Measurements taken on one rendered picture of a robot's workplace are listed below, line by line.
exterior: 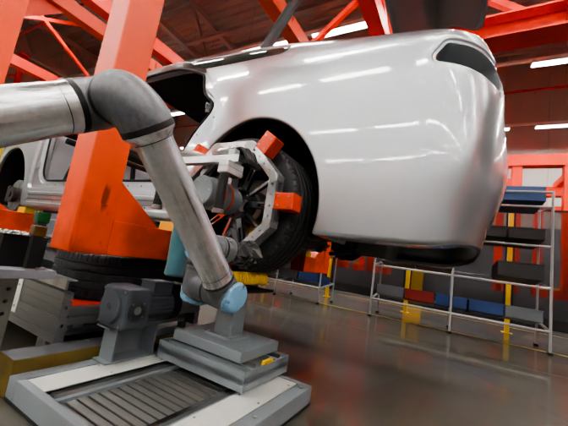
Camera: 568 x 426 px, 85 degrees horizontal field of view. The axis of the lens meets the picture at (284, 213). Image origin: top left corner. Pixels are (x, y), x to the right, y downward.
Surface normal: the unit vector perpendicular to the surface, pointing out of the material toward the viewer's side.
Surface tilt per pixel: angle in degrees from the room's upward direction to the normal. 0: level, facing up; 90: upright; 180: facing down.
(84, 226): 90
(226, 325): 90
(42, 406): 90
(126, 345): 90
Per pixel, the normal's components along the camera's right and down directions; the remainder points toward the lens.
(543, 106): -0.46, -0.20
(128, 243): 0.86, 0.06
